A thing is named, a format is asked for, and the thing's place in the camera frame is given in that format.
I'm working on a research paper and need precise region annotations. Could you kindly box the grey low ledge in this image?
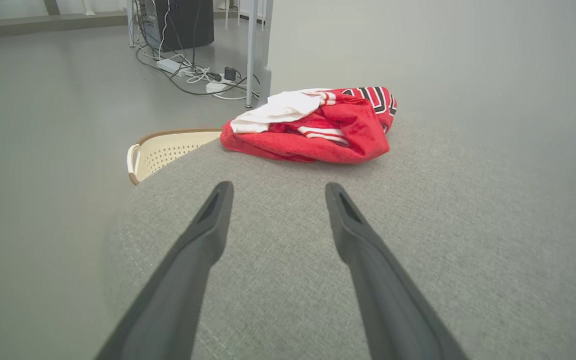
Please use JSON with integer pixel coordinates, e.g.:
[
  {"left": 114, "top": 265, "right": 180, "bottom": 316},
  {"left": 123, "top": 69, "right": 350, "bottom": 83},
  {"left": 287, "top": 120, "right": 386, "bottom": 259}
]
[{"left": 0, "top": 11, "right": 129, "bottom": 41}]

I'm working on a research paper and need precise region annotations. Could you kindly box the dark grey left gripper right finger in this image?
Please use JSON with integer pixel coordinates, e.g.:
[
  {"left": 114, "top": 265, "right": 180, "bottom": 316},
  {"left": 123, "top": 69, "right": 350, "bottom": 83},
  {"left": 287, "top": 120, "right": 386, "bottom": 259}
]
[{"left": 325, "top": 182, "right": 469, "bottom": 360}]

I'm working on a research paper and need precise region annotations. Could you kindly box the black computer tower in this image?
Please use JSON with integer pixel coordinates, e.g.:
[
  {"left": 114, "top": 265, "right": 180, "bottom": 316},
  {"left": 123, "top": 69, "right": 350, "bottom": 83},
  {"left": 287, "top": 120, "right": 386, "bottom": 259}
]
[{"left": 140, "top": 0, "right": 215, "bottom": 52}]

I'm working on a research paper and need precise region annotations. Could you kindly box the long white power strip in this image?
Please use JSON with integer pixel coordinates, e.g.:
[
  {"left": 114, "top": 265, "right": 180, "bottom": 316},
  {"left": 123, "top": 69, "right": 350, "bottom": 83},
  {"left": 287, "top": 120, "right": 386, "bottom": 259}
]
[{"left": 156, "top": 58, "right": 184, "bottom": 76}]

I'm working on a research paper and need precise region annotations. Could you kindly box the crumpled red white garment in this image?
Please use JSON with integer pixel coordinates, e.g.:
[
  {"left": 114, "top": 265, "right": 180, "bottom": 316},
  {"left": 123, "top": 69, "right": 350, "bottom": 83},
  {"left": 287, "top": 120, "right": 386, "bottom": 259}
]
[{"left": 220, "top": 86, "right": 398, "bottom": 165}]

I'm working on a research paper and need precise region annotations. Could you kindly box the grey metal post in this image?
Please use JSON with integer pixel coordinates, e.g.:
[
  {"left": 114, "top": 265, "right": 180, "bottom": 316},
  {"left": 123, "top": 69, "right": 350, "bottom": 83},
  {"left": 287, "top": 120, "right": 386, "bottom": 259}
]
[{"left": 258, "top": 0, "right": 275, "bottom": 107}]

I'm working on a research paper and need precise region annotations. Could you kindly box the white floor cable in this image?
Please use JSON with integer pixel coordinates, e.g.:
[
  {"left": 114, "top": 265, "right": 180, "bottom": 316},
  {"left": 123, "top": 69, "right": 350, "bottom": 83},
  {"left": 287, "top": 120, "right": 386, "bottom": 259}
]
[{"left": 185, "top": 66, "right": 212, "bottom": 84}]

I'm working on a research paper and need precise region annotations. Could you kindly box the silver table leg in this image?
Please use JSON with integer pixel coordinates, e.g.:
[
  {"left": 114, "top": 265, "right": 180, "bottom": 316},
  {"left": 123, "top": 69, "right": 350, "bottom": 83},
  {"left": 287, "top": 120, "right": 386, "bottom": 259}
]
[
  {"left": 127, "top": 0, "right": 137, "bottom": 48},
  {"left": 245, "top": 0, "right": 259, "bottom": 109}
]

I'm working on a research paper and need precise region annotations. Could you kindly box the white power strip with cables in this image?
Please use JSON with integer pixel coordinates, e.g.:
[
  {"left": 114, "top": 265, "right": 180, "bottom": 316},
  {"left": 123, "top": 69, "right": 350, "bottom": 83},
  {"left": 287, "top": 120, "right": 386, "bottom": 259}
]
[{"left": 135, "top": 45, "right": 261, "bottom": 97}]

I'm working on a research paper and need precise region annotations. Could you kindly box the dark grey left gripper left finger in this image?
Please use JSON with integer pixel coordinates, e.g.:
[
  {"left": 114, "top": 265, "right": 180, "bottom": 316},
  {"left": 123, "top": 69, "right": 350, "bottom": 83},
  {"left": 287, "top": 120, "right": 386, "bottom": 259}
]
[{"left": 95, "top": 181, "right": 234, "bottom": 360}]

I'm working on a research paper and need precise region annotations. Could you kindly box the cream perforated laundry basket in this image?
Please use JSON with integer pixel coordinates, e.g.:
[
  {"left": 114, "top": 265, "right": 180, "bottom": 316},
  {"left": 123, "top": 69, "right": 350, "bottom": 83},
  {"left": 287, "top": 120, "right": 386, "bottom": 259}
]
[{"left": 127, "top": 128, "right": 224, "bottom": 186}]

